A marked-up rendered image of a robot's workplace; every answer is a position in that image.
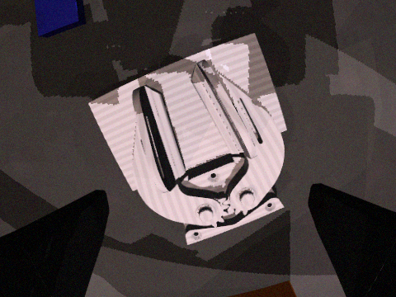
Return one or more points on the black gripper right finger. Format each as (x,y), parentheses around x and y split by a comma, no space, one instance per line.
(360,239)

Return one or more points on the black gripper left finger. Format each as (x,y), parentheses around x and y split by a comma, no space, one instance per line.
(54,256)

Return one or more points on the blue flat block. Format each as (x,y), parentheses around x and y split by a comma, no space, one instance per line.
(57,16)

